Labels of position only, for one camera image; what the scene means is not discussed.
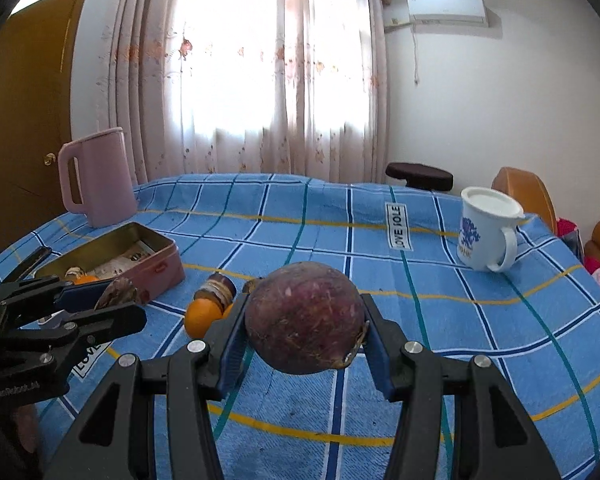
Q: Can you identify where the brown shell-like fruit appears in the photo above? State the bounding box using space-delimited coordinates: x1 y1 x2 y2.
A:
95 276 142 310

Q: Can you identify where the orange tangerine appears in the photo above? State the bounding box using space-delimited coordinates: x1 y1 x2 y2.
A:
184 298 223 339

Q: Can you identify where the large purple round fruit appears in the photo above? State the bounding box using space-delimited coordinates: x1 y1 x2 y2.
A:
245 261 368 375

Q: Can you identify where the small orange fruit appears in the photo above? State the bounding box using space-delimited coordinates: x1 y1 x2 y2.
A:
73 274 98 285

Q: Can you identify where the pink metal tin box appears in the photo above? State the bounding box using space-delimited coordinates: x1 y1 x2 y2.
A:
34 222 185 302

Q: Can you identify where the pink plastic pitcher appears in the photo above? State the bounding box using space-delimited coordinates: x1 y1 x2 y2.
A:
57 127 137 229

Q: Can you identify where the blue checkered tablecloth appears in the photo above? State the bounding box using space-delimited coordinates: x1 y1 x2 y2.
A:
0 174 600 479

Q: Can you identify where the brown striped round jar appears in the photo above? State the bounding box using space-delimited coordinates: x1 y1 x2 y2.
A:
194 272 237 313

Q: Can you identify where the dark wrinkled passion fruit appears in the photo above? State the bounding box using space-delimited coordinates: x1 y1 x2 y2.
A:
242 278 261 294

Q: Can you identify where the white blue floral mug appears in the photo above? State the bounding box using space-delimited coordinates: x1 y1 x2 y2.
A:
457 186 524 273

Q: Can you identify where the pink red clothes pile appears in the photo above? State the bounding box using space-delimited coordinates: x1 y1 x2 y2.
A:
555 216 600 317

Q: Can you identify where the brown wooden door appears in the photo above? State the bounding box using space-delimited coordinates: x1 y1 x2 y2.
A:
0 0 83 252

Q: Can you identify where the orange chair back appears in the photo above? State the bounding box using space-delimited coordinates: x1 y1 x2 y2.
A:
491 167 557 234

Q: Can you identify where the dark round stool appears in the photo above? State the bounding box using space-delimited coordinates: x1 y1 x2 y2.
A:
385 162 454 192

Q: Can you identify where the floral sheer curtain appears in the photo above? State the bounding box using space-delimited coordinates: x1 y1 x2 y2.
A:
102 0 389 183

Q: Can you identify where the white air conditioner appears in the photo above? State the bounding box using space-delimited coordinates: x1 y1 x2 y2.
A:
406 0 489 27

